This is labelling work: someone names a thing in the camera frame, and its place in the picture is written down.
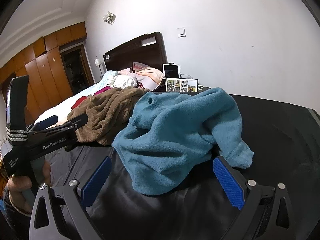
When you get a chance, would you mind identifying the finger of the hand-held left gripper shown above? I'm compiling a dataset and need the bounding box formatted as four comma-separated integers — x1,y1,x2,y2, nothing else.
45,113,88,137
26,115,59,133

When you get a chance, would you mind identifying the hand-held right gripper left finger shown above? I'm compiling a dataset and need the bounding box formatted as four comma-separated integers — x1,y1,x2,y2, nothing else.
28,156,112,240

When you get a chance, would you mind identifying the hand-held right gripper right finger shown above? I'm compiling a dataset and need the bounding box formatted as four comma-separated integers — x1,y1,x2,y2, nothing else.
212,156,294,240

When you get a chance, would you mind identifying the blue knit sweater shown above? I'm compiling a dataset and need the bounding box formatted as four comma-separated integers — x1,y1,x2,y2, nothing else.
112,87,255,196

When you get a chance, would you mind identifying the person's left forearm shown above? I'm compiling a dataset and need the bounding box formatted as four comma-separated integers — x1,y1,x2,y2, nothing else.
0,182,33,240

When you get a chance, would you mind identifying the person's left hand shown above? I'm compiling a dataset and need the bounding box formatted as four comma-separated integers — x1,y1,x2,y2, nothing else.
6,159,52,214

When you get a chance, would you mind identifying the red cloth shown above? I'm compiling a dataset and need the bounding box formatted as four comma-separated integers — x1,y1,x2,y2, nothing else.
71,97,87,110

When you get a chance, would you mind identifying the bed with white sheet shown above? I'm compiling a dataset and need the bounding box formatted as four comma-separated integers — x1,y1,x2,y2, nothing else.
34,70,150,126

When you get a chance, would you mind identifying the brown fleece garment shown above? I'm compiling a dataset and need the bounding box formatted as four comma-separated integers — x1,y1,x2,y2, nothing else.
67,86,150,146

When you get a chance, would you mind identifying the wooden wardrobe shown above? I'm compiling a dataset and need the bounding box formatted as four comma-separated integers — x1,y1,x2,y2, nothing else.
0,22,95,125

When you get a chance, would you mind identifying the magenta cloth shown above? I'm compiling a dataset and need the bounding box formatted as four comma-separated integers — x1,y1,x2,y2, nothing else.
94,86,110,96

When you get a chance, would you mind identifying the light blue patterned pillow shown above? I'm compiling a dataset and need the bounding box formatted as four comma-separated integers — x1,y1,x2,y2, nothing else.
101,70,119,85

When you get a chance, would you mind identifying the white crumpled cloth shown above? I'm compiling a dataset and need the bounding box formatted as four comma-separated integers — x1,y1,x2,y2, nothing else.
110,75,138,88

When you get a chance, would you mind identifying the white bedside lamp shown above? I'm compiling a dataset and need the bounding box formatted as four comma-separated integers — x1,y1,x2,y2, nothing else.
94,58,104,79

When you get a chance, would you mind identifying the dark satin table cloth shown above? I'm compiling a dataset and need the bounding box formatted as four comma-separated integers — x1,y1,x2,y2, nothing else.
44,86,320,240

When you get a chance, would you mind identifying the dark wooden headboard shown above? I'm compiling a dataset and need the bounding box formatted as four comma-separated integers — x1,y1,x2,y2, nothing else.
103,32,168,74

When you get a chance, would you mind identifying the white tablet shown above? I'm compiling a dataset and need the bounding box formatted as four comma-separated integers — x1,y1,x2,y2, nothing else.
163,64,181,79

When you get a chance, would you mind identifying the photo collage frame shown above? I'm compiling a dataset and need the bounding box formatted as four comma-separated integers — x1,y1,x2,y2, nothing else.
166,78,199,92

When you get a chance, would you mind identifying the white flower wall decoration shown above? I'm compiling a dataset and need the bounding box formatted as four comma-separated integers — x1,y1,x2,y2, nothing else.
103,11,117,25

